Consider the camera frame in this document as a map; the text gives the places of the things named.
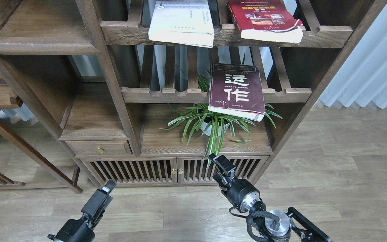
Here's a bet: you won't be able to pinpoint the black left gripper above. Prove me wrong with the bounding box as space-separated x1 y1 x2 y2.
47 180 117 242

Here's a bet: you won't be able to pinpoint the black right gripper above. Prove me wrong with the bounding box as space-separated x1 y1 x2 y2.
209 153 260 213

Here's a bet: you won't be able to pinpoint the maroon book white characters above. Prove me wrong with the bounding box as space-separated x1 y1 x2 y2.
208 63 265 122

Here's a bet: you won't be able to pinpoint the red paperback book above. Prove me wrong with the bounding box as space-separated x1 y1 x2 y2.
227 0 303 43

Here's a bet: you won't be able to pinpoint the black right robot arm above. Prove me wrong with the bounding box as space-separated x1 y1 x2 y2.
209 154 331 242

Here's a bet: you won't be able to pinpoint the white plant pot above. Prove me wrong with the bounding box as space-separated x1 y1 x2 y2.
200 117 230 137

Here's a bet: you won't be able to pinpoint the green spider plant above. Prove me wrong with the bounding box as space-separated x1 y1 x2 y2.
167 65 281 159

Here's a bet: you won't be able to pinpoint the brass drawer knob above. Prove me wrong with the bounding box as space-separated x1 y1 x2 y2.
96 147 104 154

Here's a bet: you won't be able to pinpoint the dark wooden bookshelf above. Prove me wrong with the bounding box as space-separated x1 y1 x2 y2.
0 0 387 187

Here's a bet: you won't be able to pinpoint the white paperback book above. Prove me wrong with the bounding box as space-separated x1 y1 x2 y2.
148 0 214 48

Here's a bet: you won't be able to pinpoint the wooden side rack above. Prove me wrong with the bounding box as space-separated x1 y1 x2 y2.
0 76 81 193

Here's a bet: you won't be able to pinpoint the white curtain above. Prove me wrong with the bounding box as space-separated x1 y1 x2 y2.
319 4 387 108

